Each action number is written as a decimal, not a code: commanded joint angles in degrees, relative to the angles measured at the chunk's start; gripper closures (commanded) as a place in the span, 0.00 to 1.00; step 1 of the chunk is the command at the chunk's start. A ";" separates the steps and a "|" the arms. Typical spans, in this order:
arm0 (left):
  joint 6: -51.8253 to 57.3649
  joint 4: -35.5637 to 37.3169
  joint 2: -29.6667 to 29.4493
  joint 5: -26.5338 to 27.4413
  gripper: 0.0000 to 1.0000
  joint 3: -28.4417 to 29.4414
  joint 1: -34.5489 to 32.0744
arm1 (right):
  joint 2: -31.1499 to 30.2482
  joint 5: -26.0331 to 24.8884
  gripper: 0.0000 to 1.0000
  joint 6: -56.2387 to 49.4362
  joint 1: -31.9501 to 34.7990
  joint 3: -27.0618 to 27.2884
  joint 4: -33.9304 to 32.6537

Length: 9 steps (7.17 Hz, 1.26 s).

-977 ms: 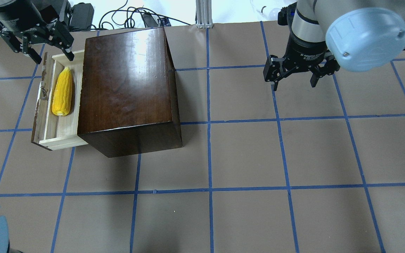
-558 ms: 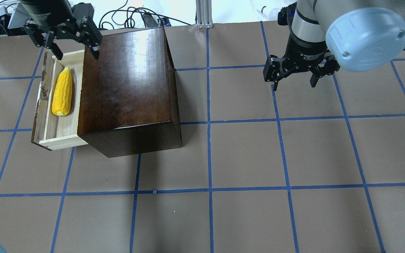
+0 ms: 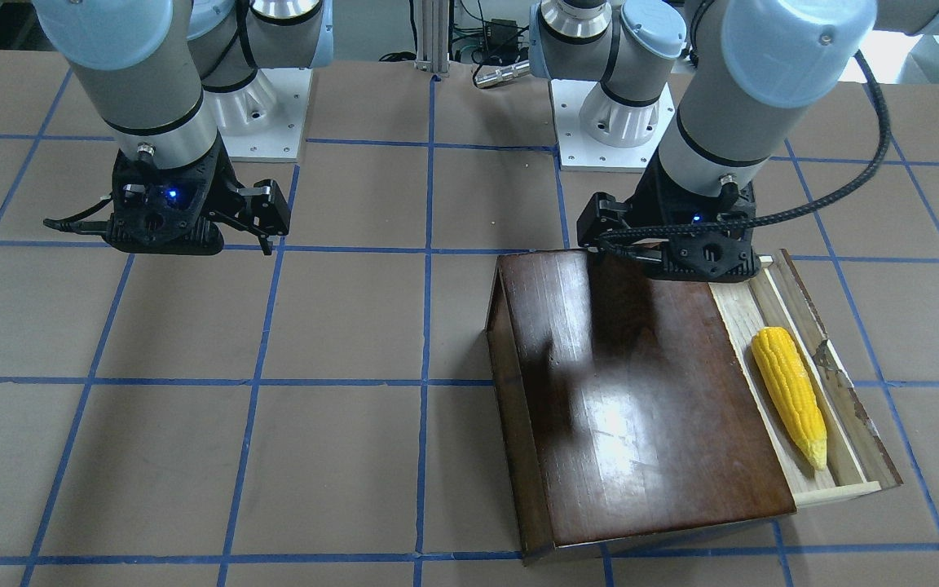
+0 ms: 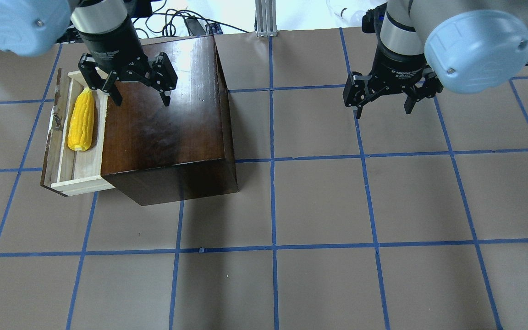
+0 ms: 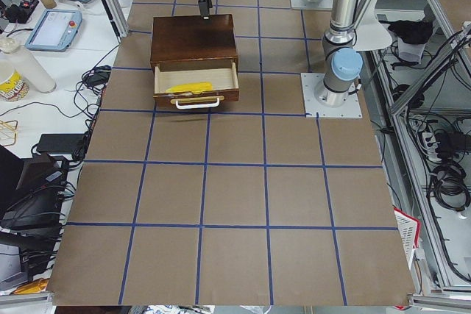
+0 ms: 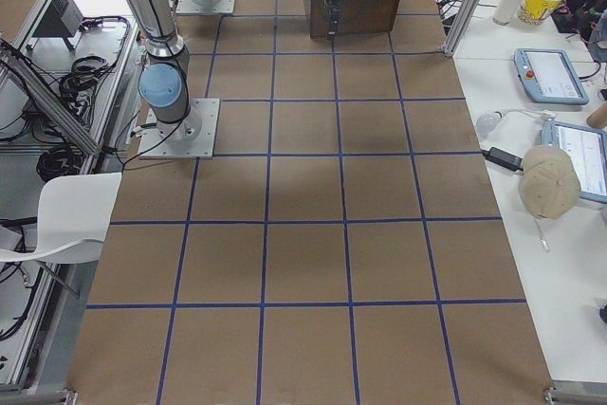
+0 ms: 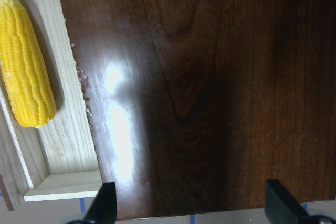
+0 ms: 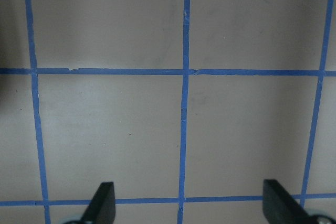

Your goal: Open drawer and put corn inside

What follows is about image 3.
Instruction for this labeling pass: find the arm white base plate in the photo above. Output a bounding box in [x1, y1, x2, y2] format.
[550, 79, 675, 172]
[205, 69, 314, 163]

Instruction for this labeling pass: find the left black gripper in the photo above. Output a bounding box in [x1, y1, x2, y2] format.
[577, 155, 761, 283]

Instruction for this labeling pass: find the silver metal cylinder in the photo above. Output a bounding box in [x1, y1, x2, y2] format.
[472, 60, 531, 90]

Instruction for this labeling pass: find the light wood drawer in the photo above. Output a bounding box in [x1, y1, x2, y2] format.
[709, 250, 902, 508]

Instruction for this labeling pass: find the dark brown wooden drawer box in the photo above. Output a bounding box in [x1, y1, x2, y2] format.
[486, 250, 797, 565]

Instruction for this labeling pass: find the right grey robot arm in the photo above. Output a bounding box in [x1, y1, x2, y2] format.
[33, 1, 334, 256]

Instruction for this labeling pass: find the yellow corn cob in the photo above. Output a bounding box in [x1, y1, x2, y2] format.
[752, 326, 828, 470]

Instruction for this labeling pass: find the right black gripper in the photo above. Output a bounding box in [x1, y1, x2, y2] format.
[102, 136, 291, 256]

